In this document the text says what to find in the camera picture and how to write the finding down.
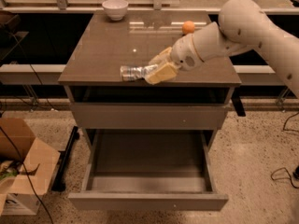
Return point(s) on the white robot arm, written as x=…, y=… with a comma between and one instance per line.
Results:
x=241, y=26

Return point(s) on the black floor bar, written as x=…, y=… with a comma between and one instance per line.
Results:
x=58, y=183

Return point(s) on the orange fruit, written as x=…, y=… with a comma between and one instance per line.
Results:
x=188, y=27

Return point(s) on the grey drawer cabinet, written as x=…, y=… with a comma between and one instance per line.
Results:
x=93, y=76

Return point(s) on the closed grey top drawer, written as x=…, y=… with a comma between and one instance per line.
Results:
x=149, y=117

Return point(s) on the white ceramic bowl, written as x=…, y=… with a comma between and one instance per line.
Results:
x=115, y=9

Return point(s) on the open grey middle drawer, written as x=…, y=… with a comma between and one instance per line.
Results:
x=149, y=170

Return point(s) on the silver redbull can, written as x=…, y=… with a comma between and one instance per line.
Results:
x=132, y=73

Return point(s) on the brown cardboard box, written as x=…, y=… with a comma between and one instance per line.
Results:
x=27, y=167

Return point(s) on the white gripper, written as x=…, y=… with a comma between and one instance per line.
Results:
x=183, y=54

